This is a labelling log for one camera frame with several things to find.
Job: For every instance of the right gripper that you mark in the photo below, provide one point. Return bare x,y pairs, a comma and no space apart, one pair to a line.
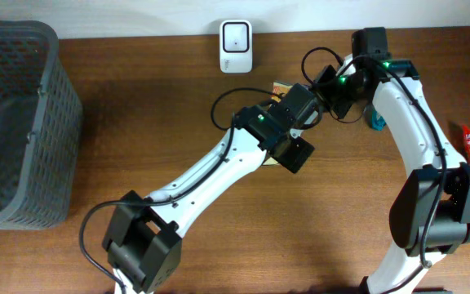
342,106

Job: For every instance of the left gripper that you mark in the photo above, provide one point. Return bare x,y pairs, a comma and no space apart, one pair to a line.
314,113

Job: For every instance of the yellow snack bag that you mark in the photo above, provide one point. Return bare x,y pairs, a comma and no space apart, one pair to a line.
280,89

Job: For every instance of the blue mouthwash bottle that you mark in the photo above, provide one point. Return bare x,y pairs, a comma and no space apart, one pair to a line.
377,122

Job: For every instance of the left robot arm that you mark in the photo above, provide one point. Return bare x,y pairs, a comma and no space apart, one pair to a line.
144,238

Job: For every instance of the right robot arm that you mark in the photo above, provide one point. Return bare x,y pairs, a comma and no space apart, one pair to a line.
430,218

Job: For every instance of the white barcode scanner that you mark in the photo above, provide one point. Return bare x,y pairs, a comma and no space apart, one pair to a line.
235,46

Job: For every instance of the grey plastic mesh basket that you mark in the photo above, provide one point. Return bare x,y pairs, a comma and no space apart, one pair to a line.
40,126

